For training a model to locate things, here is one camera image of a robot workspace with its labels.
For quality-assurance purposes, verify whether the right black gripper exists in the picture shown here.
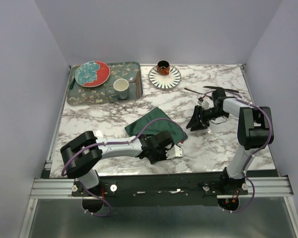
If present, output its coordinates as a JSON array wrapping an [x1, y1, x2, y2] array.
[[185, 105, 228, 132]]

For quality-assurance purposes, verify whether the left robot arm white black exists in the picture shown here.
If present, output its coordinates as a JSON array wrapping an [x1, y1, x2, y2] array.
[[60, 130, 175, 196]]

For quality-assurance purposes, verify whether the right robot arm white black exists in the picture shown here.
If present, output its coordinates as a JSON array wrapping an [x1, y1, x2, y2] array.
[[186, 86, 274, 194]]

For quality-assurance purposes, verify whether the black spoon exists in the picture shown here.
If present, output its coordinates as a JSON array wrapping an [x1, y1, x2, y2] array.
[[184, 88, 204, 95]]

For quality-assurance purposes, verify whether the black knife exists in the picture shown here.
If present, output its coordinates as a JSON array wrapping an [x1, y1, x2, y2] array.
[[204, 86, 239, 94]]

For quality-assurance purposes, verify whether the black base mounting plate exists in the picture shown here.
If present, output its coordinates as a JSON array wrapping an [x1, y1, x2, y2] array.
[[71, 173, 249, 208]]

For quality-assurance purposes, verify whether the white striped saucer plate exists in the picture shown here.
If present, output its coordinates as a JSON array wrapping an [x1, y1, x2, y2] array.
[[149, 66, 182, 90]]

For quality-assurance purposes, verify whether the brown glazed cup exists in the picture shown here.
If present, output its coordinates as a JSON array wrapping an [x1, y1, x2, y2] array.
[[156, 60, 170, 75]]

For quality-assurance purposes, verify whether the silver spoon on tray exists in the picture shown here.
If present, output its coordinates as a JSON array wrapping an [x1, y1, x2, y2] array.
[[128, 77, 136, 83]]

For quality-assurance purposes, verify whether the floral teal serving tray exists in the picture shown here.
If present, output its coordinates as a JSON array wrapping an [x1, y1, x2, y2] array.
[[66, 61, 143, 106]]

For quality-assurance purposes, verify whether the red and teal plate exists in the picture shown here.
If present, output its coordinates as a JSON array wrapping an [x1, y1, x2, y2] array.
[[74, 61, 111, 88]]

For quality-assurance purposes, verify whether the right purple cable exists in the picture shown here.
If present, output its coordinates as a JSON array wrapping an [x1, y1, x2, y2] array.
[[197, 90, 274, 214]]

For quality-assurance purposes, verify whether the purple cable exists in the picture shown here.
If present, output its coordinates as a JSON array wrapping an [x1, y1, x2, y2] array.
[[197, 90, 274, 214], [61, 118, 186, 218]]

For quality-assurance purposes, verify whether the cream mug with teal handle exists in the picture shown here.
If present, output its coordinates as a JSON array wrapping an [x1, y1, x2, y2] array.
[[113, 78, 129, 100]]

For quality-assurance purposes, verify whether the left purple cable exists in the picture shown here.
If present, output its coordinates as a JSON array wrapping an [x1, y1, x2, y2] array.
[[61, 118, 186, 218]]

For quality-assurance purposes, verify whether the aluminium frame rail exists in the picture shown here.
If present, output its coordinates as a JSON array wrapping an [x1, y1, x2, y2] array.
[[17, 176, 298, 238]]

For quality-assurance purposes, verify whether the green handled utensil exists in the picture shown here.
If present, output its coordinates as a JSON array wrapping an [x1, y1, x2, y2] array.
[[70, 77, 75, 90]]

